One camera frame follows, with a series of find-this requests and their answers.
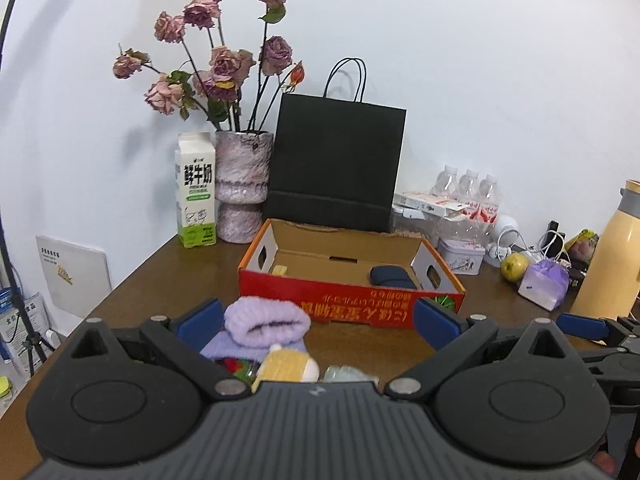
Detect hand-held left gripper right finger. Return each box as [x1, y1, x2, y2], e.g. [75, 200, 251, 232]
[382, 297, 583, 403]

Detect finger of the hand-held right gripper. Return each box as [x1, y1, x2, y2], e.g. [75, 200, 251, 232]
[580, 347, 640, 378]
[556, 312, 640, 350]

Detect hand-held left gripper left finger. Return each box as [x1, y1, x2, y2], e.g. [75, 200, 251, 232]
[70, 298, 252, 402]

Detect purple fluffy sock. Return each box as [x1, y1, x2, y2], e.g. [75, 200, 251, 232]
[200, 296, 312, 381]

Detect red cardboard box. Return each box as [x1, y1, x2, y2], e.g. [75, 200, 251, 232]
[237, 218, 466, 332]

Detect yellow plush toy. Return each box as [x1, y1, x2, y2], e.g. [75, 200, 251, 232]
[251, 345, 320, 393]

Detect person's right hand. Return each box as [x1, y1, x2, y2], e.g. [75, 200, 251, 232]
[594, 451, 618, 479]

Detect purple tissue pack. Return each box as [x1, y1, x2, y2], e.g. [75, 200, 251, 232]
[517, 259, 571, 312]

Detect dark blue glasses case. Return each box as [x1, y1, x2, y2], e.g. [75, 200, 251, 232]
[369, 265, 418, 291]

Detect yellow thermos bottle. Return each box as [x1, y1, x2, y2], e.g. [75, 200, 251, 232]
[570, 178, 640, 321]

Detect white printed tin box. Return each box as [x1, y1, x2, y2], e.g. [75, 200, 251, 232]
[437, 238, 487, 276]

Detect dark yellow snack packet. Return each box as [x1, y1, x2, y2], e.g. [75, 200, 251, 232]
[564, 229, 601, 272]

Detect clear plastic container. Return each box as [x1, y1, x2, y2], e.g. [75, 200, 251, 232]
[391, 207, 495, 249]

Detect pale green clear packet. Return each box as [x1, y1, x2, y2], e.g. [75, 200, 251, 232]
[322, 364, 378, 387]

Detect white green milk carton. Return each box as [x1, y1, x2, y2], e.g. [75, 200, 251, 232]
[173, 132, 219, 249]

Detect white round gadget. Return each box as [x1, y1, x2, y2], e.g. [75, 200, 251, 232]
[492, 214, 523, 261]

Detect flat white red box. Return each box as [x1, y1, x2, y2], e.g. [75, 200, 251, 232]
[392, 190, 471, 221]

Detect white flat panel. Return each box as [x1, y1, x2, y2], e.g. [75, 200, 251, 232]
[35, 234, 113, 319]

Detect clear water bottle red label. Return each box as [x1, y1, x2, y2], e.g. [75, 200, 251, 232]
[431, 164, 460, 198]
[457, 169, 482, 211]
[479, 174, 502, 224]

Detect mottled purple vase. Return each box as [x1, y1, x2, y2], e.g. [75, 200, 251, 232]
[214, 130, 275, 244]

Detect black light stand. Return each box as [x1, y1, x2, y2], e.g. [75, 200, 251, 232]
[0, 0, 57, 378]

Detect blue white cartons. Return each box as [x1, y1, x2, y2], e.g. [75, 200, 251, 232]
[0, 285, 51, 363]

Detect black paper bag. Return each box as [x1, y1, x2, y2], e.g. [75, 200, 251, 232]
[263, 57, 407, 235]

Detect dried rose bouquet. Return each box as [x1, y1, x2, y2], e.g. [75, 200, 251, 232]
[112, 0, 306, 133]

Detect white cables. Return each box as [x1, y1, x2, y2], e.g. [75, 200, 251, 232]
[520, 230, 567, 267]

